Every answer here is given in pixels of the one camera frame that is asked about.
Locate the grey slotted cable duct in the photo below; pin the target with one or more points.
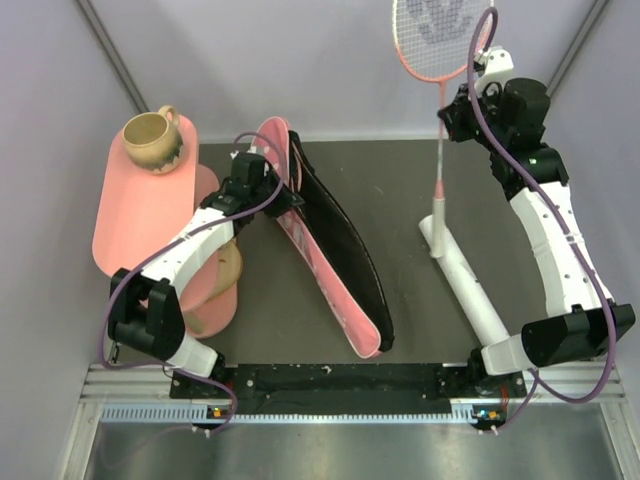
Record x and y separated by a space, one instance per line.
163 413

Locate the pink racket bag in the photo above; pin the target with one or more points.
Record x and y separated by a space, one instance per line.
329 243

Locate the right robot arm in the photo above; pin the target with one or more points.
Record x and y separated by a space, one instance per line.
583 320

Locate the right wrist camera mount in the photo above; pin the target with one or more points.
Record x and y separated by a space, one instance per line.
495 66

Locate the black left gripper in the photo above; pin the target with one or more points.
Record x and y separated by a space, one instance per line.
285 202

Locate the beige ceramic mug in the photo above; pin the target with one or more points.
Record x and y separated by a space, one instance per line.
153 141

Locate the round embroidered fan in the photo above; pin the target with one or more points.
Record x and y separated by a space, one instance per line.
230 266

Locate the white shuttlecock tube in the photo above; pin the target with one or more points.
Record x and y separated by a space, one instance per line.
464 284

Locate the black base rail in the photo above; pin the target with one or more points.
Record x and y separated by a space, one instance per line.
363 388

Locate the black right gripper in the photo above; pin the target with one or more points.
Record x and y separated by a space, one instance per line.
454 113

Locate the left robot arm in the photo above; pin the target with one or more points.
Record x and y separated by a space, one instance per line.
144 311

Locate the pink two-tier side table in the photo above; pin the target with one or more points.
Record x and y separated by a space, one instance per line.
141 212

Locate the pink badminton racket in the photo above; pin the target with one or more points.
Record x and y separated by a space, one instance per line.
432 38

